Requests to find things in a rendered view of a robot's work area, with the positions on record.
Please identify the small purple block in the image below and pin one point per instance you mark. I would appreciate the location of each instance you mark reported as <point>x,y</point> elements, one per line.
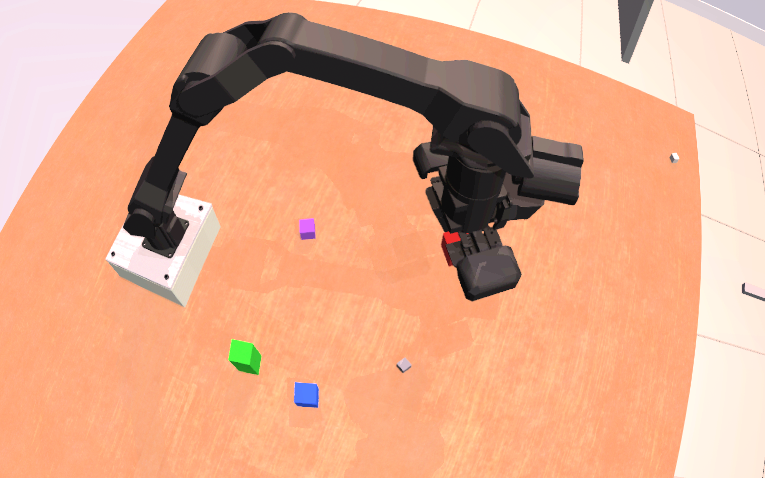
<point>307,228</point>

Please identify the green block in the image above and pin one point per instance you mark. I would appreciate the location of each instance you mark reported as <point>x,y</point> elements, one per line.
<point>257,365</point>
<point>242,354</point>

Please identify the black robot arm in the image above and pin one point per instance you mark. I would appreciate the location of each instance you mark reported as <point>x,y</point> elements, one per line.
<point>478,119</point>

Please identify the red block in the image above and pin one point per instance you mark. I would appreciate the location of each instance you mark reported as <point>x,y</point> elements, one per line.
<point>446,239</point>

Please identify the blue cube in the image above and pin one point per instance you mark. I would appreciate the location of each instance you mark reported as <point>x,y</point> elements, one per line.
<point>306,395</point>

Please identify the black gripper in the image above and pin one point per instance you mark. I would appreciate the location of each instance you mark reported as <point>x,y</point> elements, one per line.
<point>484,266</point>

